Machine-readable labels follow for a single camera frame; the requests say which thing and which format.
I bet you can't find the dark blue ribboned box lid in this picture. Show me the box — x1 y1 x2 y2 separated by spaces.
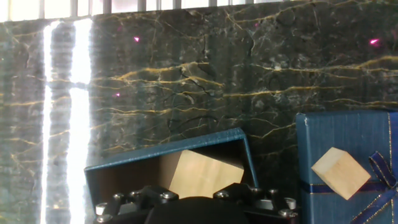
295 110 398 224

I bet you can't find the black gold marble mat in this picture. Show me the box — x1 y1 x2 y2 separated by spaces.
0 0 398 224

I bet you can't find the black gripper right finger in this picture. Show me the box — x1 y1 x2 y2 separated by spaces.
213 182 299 224

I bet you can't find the dark blue open gift box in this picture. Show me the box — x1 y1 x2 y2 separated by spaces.
83 127 259 215

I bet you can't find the large wooden block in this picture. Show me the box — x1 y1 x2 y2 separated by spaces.
169 149 245 200

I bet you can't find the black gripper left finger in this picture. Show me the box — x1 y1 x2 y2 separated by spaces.
93 185 180 224

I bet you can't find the small wooden cube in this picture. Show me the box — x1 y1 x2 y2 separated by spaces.
310 146 372 201

